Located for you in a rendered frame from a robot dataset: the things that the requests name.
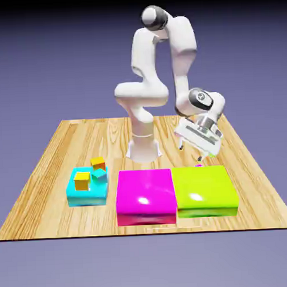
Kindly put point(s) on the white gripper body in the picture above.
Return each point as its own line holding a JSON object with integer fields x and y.
{"x": 192, "y": 136}

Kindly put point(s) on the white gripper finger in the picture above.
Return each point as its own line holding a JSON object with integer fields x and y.
{"x": 201, "y": 157}
{"x": 181, "y": 144}

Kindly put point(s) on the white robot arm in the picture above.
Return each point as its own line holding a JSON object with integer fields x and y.
{"x": 141, "y": 92}

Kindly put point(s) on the small magenta cube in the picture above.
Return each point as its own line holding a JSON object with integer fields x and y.
{"x": 198, "y": 165}

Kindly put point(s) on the small lime cube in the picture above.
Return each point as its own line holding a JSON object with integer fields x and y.
{"x": 212, "y": 155}

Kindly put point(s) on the small orange cube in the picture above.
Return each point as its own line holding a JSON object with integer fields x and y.
{"x": 98, "y": 162}

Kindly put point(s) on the small teal cube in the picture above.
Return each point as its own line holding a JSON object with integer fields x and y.
{"x": 99, "y": 176}

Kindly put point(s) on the small yellow cube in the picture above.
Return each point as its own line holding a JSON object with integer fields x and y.
{"x": 81, "y": 182}

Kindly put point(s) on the large lime box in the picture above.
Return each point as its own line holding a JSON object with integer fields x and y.
{"x": 204, "y": 187}

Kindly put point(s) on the large magenta box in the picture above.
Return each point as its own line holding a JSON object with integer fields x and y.
{"x": 145, "y": 192}

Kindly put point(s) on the large cyan box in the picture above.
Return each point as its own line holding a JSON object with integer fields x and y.
{"x": 87, "y": 195}

